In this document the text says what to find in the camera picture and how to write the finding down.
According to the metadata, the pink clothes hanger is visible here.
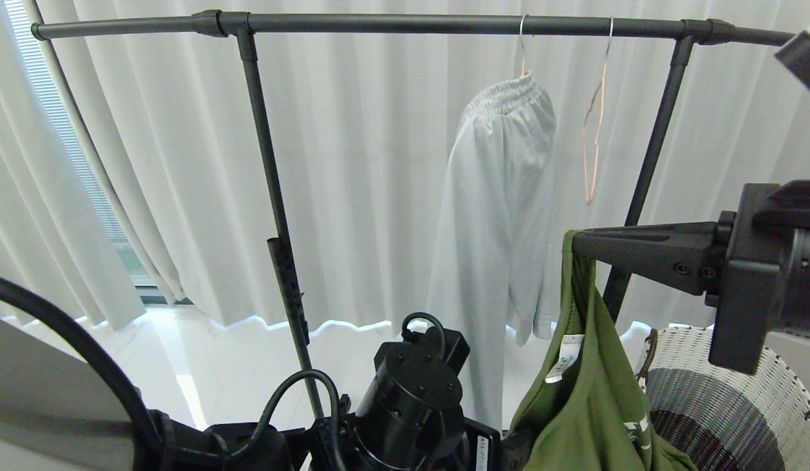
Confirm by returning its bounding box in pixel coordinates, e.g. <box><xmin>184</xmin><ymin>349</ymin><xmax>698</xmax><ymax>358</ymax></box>
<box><xmin>515</xmin><ymin>14</ymin><xmax>534</xmax><ymax>79</ymax></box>
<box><xmin>582</xmin><ymin>18</ymin><xmax>615</xmax><ymax>206</ymax></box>

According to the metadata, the black clothes rack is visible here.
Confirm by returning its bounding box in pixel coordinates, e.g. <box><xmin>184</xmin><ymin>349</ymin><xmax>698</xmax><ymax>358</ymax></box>
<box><xmin>31</xmin><ymin>9</ymin><xmax>798</xmax><ymax>421</ymax></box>

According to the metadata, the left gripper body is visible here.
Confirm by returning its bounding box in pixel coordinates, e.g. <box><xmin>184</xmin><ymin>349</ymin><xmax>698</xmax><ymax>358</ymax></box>
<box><xmin>459</xmin><ymin>417</ymin><xmax>505</xmax><ymax>471</ymax></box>

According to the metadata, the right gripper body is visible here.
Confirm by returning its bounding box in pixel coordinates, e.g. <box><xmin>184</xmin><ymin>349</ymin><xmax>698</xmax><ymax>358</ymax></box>
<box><xmin>708</xmin><ymin>180</ymin><xmax>810</xmax><ymax>375</ymax></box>

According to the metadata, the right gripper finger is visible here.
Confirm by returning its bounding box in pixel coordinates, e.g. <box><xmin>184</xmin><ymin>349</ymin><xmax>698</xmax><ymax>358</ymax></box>
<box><xmin>572</xmin><ymin>222</ymin><xmax>723</xmax><ymax>248</ymax></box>
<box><xmin>573</xmin><ymin>241</ymin><xmax>734</xmax><ymax>296</ymax></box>

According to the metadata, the white curtain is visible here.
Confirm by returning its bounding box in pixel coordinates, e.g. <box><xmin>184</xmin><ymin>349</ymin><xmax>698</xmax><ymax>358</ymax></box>
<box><xmin>35</xmin><ymin>0</ymin><xmax>810</xmax><ymax>336</ymax></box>
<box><xmin>0</xmin><ymin>0</ymin><xmax>147</xmax><ymax>331</ymax></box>

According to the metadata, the white laundry basket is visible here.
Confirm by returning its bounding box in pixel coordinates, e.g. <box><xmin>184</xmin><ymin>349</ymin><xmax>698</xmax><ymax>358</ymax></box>
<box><xmin>634</xmin><ymin>325</ymin><xmax>810</xmax><ymax>471</ymax></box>

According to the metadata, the window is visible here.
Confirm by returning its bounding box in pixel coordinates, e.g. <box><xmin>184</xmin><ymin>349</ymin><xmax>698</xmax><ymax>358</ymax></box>
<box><xmin>3</xmin><ymin>0</ymin><xmax>193</xmax><ymax>307</ymax></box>

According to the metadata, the green garment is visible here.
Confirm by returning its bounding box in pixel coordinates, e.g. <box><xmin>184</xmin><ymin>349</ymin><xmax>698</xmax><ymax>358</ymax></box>
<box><xmin>503</xmin><ymin>229</ymin><xmax>700</xmax><ymax>471</ymax></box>

